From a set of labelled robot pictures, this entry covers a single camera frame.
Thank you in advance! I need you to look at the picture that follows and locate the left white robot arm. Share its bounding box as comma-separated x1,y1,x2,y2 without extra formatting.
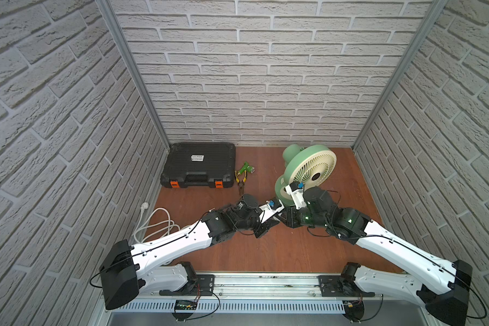
97,194,285,311

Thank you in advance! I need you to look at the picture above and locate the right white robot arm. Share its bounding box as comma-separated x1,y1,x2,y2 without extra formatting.
277,183,474,325

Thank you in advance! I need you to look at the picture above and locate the green desk fan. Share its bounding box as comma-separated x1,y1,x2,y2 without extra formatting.
275,144,337,206

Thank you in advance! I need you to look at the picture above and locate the green spray nozzle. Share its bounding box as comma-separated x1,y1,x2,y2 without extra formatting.
238,162,255,175

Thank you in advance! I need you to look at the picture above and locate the black plastic tool case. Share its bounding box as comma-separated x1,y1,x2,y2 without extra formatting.
160,142,236,189

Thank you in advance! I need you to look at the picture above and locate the white label sticker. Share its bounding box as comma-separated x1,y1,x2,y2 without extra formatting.
191,155,205,162

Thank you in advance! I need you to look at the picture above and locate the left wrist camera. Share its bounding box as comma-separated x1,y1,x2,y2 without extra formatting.
259,198,285,224

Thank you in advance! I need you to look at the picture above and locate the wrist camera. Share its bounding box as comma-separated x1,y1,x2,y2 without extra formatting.
259,198,285,224
285,181,306,210

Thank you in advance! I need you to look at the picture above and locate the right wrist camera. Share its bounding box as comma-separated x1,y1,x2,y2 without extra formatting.
285,181,306,210

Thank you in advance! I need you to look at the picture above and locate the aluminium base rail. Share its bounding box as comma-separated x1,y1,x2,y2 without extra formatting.
89,272,437,326

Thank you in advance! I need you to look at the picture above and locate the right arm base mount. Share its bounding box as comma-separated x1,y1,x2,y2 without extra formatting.
317,274,375,297

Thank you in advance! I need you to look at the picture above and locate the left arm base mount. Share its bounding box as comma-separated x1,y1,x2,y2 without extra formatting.
159,274,215,296

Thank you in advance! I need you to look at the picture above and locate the white power strip cable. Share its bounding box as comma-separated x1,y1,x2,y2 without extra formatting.
132,202,181,245

